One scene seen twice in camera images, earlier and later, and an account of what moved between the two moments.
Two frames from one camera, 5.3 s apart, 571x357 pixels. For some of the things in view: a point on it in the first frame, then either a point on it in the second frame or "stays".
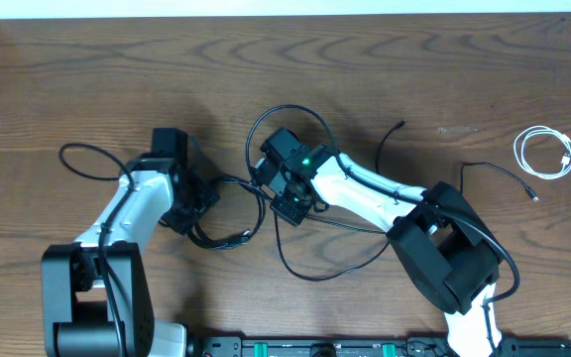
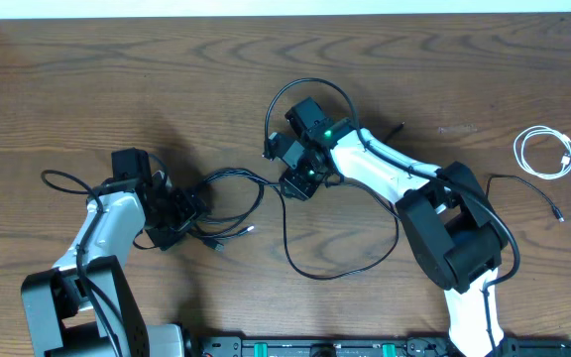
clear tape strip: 456,129 stays
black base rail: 372,346 stays
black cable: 195,235 → 214,229
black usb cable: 379,148 → 535,193
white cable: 538,129 stays
